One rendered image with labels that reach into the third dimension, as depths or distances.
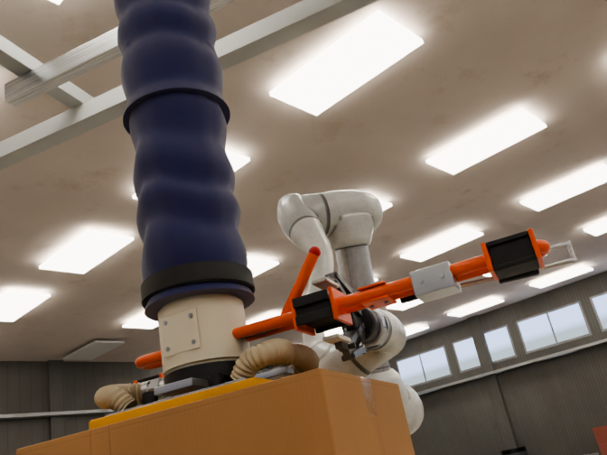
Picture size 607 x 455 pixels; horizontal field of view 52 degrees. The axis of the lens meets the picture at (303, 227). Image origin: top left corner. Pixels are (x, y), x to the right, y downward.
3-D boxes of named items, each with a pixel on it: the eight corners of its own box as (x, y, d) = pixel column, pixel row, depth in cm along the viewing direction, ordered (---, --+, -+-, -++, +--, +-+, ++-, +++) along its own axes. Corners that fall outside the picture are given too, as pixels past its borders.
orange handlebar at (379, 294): (87, 385, 128) (86, 367, 129) (172, 393, 154) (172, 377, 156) (552, 250, 99) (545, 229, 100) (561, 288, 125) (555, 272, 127)
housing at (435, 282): (414, 296, 105) (407, 271, 107) (424, 303, 111) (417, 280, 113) (454, 284, 103) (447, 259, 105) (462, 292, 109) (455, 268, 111)
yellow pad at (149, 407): (88, 431, 111) (86, 403, 113) (125, 431, 119) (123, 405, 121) (256, 388, 100) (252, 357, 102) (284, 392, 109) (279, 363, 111)
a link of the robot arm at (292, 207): (289, 213, 176) (333, 208, 181) (269, 185, 190) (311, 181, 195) (286, 253, 182) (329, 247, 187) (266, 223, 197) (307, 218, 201)
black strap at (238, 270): (117, 304, 120) (116, 284, 122) (185, 322, 140) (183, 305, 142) (219, 271, 113) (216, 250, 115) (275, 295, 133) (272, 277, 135)
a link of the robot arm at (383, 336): (396, 345, 134) (388, 341, 129) (357, 355, 137) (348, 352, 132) (386, 304, 138) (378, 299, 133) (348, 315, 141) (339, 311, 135)
